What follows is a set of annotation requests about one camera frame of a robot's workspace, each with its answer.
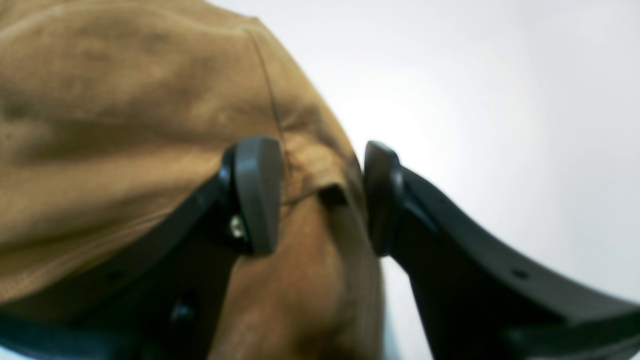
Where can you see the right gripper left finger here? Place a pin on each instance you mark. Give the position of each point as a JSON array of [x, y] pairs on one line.
[[160, 297]]

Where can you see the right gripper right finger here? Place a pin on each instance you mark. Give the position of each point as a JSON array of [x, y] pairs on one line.
[[477, 297]]

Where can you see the brown t-shirt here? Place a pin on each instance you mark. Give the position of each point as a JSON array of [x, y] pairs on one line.
[[113, 112]]

